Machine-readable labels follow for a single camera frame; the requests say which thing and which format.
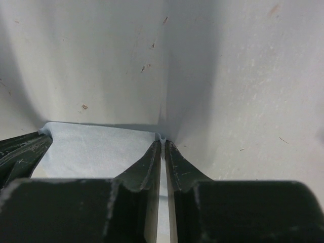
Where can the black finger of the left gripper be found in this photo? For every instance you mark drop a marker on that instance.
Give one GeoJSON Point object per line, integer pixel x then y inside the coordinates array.
{"type": "Point", "coordinates": [21, 155]}

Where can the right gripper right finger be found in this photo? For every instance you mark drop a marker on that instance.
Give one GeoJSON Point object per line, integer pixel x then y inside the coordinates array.
{"type": "Point", "coordinates": [205, 210]}

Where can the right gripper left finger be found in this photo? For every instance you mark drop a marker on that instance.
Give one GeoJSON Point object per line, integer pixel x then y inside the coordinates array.
{"type": "Point", "coordinates": [120, 209]}

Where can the blue cleaning cloth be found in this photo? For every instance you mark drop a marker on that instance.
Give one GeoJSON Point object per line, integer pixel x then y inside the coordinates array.
{"type": "Point", "coordinates": [89, 151]}

